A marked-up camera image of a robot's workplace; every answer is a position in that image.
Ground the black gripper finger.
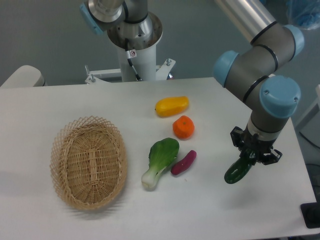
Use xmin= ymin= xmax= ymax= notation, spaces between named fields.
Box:
xmin=230 ymin=126 xmax=244 ymax=157
xmin=255 ymin=149 xmax=283 ymax=165

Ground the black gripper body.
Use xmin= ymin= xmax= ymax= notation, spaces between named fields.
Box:
xmin=242 ymin=129 xmax=275 ymax=155

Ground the green cucumber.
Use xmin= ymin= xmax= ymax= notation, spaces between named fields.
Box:
xmin=224 ymin=148 xmax=257 ymax=185

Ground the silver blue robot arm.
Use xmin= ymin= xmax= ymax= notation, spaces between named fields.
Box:
xmin=79 ymin=0 xmax=305 ymax=167

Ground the orange tangerine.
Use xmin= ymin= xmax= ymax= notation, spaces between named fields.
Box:
xmin=172 ymin=115 xmax=195 ymax=140

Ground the black device at table edge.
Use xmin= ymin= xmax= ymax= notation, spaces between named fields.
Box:
xmin=300 ymin=202 xmax=320 ymax=229

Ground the purple sweet potato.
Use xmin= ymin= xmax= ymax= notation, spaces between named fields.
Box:
xmin=170 ymin=150 xmax=197 ymax=176

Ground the yellow mango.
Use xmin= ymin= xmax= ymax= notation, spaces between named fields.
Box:
xmin=154 ymin=96 xmax=190 ymax=118

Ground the green bok choy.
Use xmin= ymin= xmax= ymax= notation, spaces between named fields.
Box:
xmin=141 ymin=137 xmax=180 ymax=191

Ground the blue plastic bag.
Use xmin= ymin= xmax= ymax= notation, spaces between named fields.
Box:
xmin=286 ymin=0 xmax=320 ymax=30

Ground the woven wicker basket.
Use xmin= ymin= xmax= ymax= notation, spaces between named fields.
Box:
xmin=50 ymin=116 xmax=128 ymax=211

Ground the white chair back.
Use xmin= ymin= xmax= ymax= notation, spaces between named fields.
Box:
xmin=0 ymin=65 xmax=48 ymax=89

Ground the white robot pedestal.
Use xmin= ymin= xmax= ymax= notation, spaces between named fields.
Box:
xmin=85 ymin=12 xmax=176 ymax=84

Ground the black cable on pedestal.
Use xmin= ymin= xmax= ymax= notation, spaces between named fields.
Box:
xmin=124 ymin=37 xmax=144 ymax=82

